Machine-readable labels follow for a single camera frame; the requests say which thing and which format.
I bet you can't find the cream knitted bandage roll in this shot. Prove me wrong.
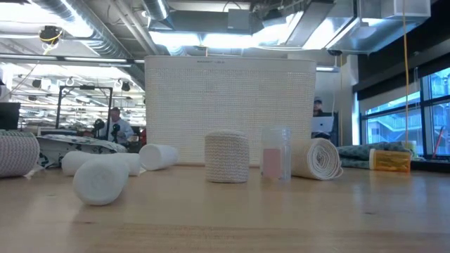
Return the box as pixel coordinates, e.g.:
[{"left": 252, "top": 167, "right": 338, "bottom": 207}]
[{"left": 204, "top": 129, "right": 250, "bottom": 184}]

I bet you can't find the white perforated plastic basket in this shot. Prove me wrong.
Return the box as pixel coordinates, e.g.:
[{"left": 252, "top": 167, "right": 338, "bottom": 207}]
[{"left": 144, "top": 55, "right": 316, "bottom": 167}]

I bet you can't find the clear vial pink label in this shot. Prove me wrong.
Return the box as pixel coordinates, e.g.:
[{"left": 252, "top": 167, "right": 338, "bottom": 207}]
[{"left": 259, "top": 126, "right": 293, "bottom": 182}]

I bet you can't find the beige elastic bandage roll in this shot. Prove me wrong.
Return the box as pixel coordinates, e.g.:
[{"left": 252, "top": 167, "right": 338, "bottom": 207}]
[{"left": 290, "top": 137, "right": 345, "bottom": 181}]

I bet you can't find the ring-patterned grey packet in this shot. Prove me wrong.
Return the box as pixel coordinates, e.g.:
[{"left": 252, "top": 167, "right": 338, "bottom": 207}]
[{"left": 36, "top": 134, "right": 128, "bottom": 168}]

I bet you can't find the orange pill bottle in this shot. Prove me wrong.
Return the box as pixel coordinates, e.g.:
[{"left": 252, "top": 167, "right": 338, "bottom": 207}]
[{"left": 368, "top": 148, "right": 412, "bottom": 174}]

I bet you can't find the grey mesh bandage roll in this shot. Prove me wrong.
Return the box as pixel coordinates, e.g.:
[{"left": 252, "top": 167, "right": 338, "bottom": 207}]
[{"left": 0, "top": 130, "right": 41, "bottom": 179}]

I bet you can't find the person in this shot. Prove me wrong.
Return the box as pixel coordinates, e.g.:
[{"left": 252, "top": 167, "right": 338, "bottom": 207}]
[
  {"left": 99, "top": 107, "right": 135, "bottom": 145},
  {"left": 312, "top": 96, "right": 324, "bottom": 117}
]

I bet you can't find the white laptop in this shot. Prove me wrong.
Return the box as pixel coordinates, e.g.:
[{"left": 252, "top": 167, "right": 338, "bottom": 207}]
[{"left": 311, "top": 115, "right": 335, "bottom": 134}]

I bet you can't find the black standing panel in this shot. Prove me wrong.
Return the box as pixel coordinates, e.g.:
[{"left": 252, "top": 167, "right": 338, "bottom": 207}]
[{"left": 311, "top": 110, "right": 339, "bottom": 147}]

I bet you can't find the grey ceiling box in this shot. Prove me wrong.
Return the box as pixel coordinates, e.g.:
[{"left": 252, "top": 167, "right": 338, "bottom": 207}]
[{"left": 227, "top": 8, "right": 251, "bottom": 31}]

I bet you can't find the teal patterned folded cloth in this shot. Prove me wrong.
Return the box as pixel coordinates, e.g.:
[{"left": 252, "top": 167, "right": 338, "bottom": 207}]
[{"left": 336, "top": 141, "right": 413, "bottom": 169}]

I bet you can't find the red stick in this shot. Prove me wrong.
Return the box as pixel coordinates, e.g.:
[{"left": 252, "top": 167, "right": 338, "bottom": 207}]
[{"left": 432, "top": 126, "right": 444, "bottom": 157}]

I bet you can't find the black monitor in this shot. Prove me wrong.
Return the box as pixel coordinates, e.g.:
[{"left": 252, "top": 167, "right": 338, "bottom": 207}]
[{"left": 0, "top": 101, "right": 21, "bottom": 131}]

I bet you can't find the black background rig frame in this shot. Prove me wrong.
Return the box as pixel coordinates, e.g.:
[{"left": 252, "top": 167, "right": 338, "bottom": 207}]
[{"left": 56, "top": 85, "right": 113, "bottom": 140}]

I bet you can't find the black ceiling cable reel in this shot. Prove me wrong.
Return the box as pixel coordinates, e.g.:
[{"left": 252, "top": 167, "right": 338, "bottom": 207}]
[{"left": 38, "top": 25, "right": 64, "bottom": 46}]

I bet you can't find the black aluminium table frame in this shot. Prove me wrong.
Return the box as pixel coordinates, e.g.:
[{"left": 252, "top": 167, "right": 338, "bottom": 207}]
[{"left": 410, "top": 160, "right": 450, "bottom": 173}]

